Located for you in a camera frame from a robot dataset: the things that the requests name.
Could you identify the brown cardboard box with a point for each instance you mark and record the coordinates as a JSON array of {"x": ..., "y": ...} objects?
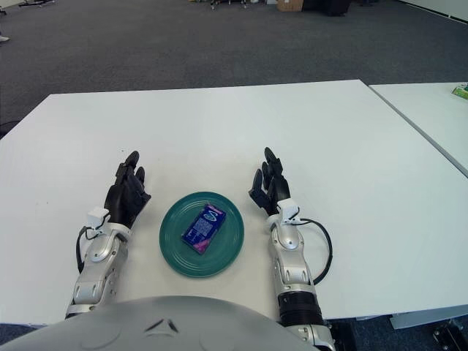
[{"x": 289, "y": 4}]

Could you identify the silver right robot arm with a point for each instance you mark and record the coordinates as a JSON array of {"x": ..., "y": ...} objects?
[{"x": 292, "y": 270}]

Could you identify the blue gum pack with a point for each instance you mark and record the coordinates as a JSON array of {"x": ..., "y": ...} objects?
[{"x": 203, "y": 228}]

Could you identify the grey robot torso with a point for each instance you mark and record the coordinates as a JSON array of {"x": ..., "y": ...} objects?
[{"x": 109, "y": 329}]

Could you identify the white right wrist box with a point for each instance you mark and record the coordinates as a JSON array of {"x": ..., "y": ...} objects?
[{"x": 289, "y": 208}]

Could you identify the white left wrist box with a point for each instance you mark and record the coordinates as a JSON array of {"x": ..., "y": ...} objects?
[{"x": 96, "y": 215}]

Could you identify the green tissue box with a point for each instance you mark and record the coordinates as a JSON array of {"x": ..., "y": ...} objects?
[{"x": 460, "y": 91}]

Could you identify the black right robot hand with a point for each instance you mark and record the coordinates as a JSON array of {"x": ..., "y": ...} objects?
[{"x": 272, "y": 190}]

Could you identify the green round plate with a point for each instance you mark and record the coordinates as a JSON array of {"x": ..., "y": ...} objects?
[{"x": 175, "y": 234}]

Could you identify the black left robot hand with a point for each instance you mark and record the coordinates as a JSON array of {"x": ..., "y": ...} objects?
[{"x": 122, "y": 201}]

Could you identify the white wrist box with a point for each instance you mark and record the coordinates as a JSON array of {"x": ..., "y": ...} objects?
[
  {"x": 289, "y": 208},
  {"x": 96, "y": 215}
]

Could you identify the black cabinet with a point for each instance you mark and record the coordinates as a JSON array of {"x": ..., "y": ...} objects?
[{"x": 327, "y": 6}]

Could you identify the black chair wheel base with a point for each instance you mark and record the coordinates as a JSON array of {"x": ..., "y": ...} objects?
[
  {"x": 33, "y": 2},
  {"x": 230, "y": 3}
]

